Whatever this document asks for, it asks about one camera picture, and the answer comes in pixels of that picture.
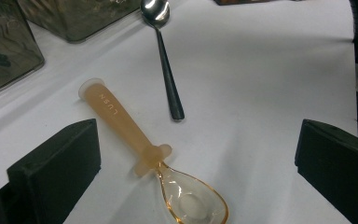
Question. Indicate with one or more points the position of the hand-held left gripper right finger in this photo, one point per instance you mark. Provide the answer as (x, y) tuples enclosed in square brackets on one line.
[(341, 174)]

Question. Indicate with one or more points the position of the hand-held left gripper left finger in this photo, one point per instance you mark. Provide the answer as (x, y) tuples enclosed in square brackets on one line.
[(56, 174)]

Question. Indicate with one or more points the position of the smoky transparent plastic bin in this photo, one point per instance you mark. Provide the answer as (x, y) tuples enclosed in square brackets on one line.
[(80, 21), (9, 37)]

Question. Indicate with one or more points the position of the amber translucent plastic spoon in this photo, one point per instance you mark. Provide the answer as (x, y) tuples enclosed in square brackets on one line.
[(118, 118)]

